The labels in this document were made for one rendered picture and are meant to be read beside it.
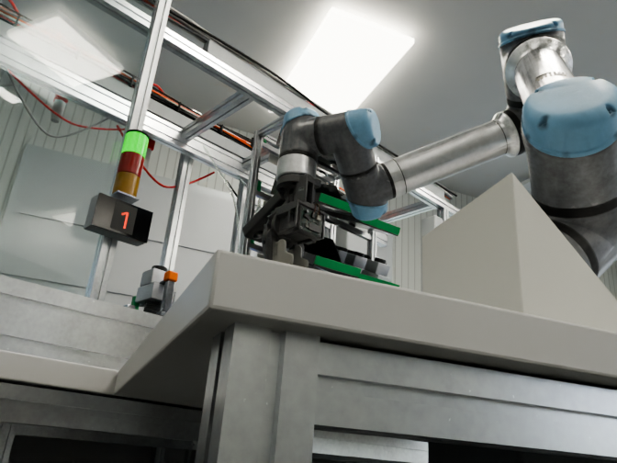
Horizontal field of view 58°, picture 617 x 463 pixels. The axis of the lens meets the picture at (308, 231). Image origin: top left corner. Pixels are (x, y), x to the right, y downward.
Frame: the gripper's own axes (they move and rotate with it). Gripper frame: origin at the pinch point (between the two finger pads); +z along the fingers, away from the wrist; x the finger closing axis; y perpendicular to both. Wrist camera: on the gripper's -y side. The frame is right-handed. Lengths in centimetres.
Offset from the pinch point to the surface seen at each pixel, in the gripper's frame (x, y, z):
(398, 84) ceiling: 212, -139, -240
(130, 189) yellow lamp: -17.9, -29.9, -21.7
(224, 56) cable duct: 23, -72, -107
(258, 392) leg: -44, 52, 26
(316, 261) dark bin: 21.3, -13.2, -14.0
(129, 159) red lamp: -19.5, -30.4, -28.4
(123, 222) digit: -17.9, -29.8, -14.0
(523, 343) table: -31, 59, 22
